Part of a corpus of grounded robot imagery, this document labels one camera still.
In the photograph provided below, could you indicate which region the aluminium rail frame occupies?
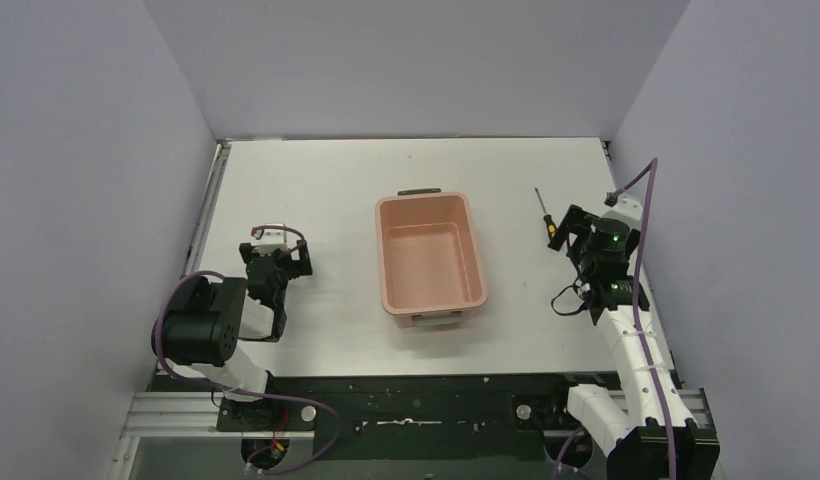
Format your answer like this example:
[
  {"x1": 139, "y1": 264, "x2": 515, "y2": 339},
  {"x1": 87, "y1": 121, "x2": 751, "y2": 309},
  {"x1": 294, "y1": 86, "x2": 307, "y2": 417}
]
[{"x1": 108, "y1": 140, "x2": 317, "y2": 480}]

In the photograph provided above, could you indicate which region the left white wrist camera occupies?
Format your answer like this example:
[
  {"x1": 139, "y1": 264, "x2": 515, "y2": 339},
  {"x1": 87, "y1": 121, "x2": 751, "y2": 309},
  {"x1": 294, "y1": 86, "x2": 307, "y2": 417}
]
[{"x1": 252, "y1": 228, "x2": 289, "y2": 256}]

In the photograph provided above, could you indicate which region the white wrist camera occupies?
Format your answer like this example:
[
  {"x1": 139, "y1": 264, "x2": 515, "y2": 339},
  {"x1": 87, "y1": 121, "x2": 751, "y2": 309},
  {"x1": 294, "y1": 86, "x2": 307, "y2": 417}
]
[
  {"x1": 601, "y1": 192, "x2": 644, "y2": 230},
  {"x1": 252, "y1": 228, "x2": 289, "y2": 256}
]

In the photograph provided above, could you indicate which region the black thin wire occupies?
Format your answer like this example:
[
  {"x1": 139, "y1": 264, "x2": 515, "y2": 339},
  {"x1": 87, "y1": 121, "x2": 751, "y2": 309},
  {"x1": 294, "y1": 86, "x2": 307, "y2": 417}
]
[{"x1": 550, "y1": 261, "x2": 593, "y2": 318}]

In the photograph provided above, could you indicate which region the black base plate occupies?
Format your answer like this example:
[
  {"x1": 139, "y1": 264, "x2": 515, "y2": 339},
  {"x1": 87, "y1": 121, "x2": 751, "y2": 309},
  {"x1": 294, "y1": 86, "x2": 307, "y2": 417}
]
[{"x1": 204, "y1": 373, "x2": 623, "y2": 470}]

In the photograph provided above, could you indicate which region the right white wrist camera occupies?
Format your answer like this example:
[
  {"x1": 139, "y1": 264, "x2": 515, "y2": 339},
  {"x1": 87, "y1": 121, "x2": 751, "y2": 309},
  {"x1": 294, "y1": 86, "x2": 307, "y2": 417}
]
[{"x1": 601, "y1": 192, "x2": 644, "y2": 230}]

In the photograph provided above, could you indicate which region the yellow black screwdriver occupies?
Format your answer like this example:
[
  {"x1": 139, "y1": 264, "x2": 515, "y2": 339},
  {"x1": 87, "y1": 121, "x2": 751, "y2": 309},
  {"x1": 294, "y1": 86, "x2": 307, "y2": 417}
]
[{"x1": 534, "y1": 187, "x2": 557, "y2": 248}]

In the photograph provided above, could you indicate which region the pink plastic bin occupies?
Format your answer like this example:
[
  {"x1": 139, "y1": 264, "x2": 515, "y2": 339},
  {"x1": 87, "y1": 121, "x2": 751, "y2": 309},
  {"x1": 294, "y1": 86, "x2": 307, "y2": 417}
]
[{"x1": 375, "y1": 188, "x2": 489, "y2": 328}]

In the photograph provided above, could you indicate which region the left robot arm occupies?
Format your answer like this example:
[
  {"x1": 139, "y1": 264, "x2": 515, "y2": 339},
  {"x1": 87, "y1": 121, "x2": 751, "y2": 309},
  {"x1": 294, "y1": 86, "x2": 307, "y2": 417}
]
[{"x1": 151, "y1": 239, "x2": 313, "y2": 403}]

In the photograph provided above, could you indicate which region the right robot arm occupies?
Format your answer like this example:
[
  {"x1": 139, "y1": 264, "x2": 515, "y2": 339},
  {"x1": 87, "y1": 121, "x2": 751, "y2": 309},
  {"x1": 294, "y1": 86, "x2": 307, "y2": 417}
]
[{"x1": 549, "y1": 204, "x2": 720, "y2": 479}]

